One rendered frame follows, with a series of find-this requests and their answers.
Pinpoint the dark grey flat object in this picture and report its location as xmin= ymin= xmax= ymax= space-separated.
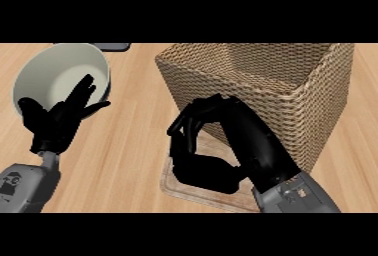
xmin=91 ymin=43 xmax=133 ymax=52

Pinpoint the pale green bowl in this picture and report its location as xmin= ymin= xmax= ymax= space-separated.
xmin=12 ymin=43 xmax=113 ymax=118

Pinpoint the tan wicker basket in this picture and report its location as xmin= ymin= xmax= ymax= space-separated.
xmin=154 ymin=43 xmax=356 ymax=174

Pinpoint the pale wooden cutting board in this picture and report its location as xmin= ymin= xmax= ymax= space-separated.
xmin=160 ymin=129 xmax=262 ymax=213

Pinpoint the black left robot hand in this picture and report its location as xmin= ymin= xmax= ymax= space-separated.
xmin=17 ymin=73 xmax=113 ymax=155

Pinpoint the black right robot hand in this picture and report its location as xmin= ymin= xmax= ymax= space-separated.
xmin=166 ymin=93 xmax=303 ymax=195

